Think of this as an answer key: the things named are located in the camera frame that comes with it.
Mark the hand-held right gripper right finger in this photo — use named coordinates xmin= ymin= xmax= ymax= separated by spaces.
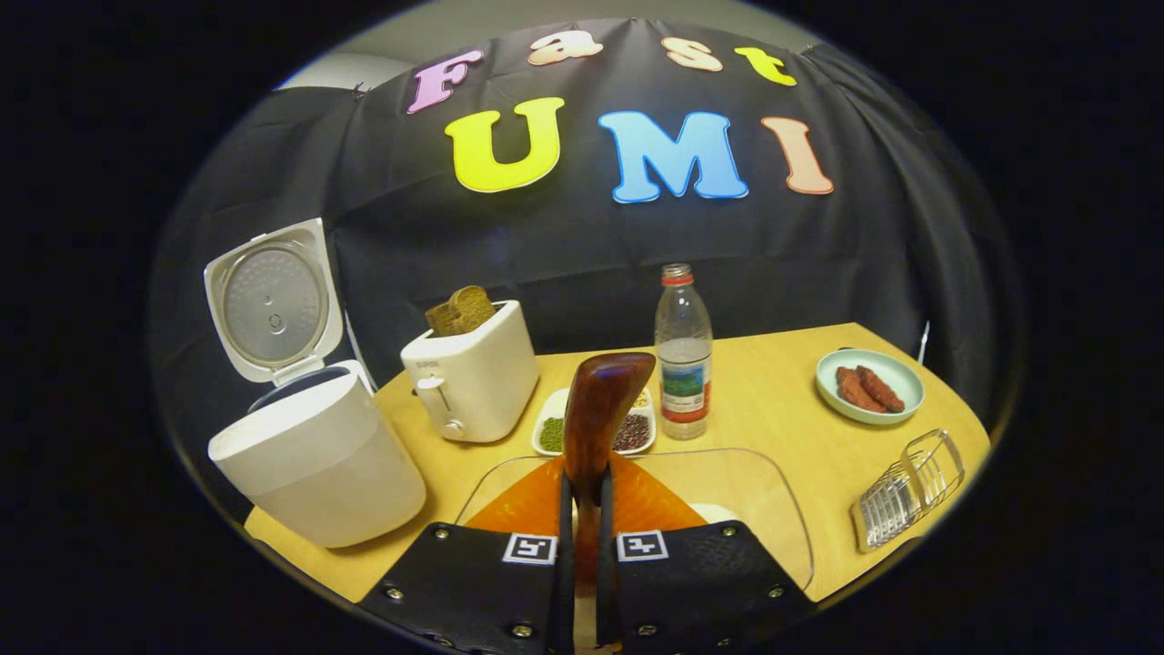
xmin=596 ymin=452 xmax=819 ymax=655

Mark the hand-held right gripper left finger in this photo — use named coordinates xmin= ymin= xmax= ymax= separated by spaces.
xmin=357 ymin=455 xmax=576 ymax=655

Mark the brown wooden spoon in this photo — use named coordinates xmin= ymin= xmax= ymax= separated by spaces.
xmin=562 ymin=352 xmax=657 ymax=601

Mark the white rice cooker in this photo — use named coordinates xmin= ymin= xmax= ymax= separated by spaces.
xmin=203 ymin=217 xmax=428 ymax=549

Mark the clear chopstick holder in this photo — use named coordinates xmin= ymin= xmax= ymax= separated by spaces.
xmin=850 ymin=428 xmax=967 ymax=554

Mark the clear plastic rice container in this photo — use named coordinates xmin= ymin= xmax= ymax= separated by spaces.
xmin=455 ymin=448 xmax=815 ymax=592

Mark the white divided bean dish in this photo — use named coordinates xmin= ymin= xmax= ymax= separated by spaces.
xmin=531 ymin=387 xmax=657 ymax=458

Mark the white toaster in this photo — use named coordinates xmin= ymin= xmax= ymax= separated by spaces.
xmin=400 ymin=300 xmax=541 ymax=444

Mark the clear plastic water bottle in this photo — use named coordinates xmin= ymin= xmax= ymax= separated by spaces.
xmin=654 ymin=263 xmax=714 ymax=441

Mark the reddish brown meat piece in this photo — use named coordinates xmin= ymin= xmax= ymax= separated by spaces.
xmin=857 ymin=365 xmax=907 ymax=412
xmin=835 ymin=367 xmax=888 ymax=415

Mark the black backdrop cloth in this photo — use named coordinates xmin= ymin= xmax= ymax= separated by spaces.
xmin=150 ymin=18 xmax=1019 ymax=519

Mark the pale green plate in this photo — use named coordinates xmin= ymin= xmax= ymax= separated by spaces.
xmin=816 ymin=348 xmax=926 ymax=426

